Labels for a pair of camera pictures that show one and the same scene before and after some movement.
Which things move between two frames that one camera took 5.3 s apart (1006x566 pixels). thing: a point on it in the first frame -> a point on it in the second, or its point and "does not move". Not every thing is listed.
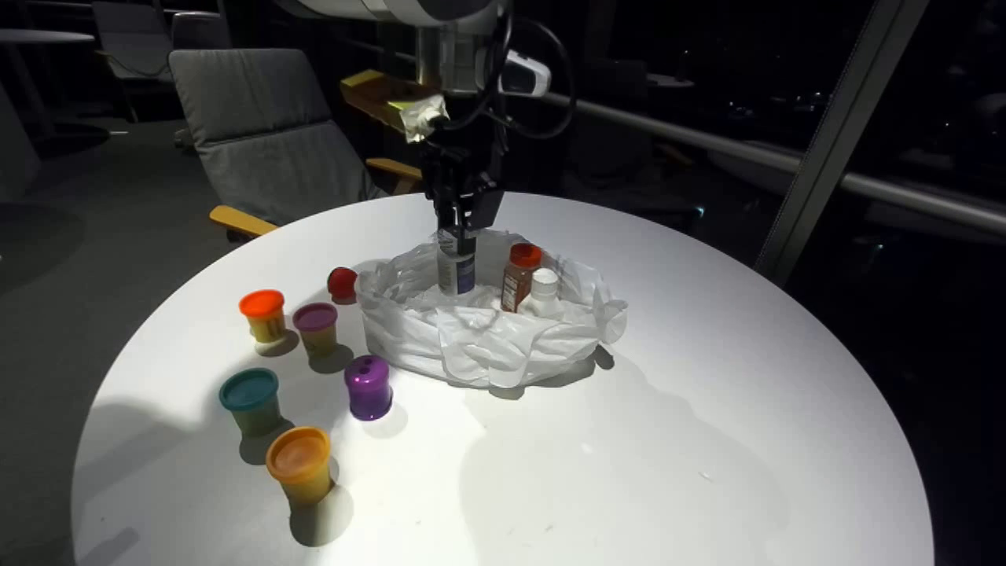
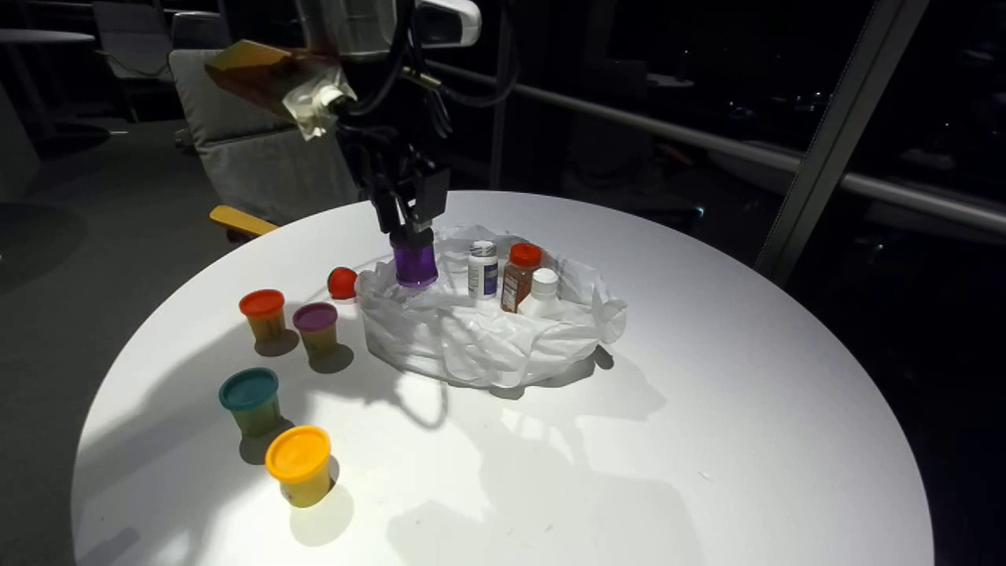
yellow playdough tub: [300, 461] does not move
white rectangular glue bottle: [545, 282] does not move
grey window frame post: [844, 119] does not move
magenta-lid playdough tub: [314, 322] does not move
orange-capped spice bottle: [520, 270] does not move
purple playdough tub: [369, 389] -> [417, 265]
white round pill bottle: [456, 250] -> [483, 270]
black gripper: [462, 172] -> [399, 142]
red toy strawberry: [340, 282] does not move
